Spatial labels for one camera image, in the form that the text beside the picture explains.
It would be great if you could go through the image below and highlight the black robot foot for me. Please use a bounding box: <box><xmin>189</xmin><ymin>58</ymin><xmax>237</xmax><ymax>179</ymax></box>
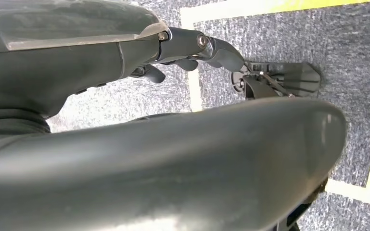
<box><xmin>231</xmin><ymin>61</ymin><xmax>322</xmax><ymax>101</ymax></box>

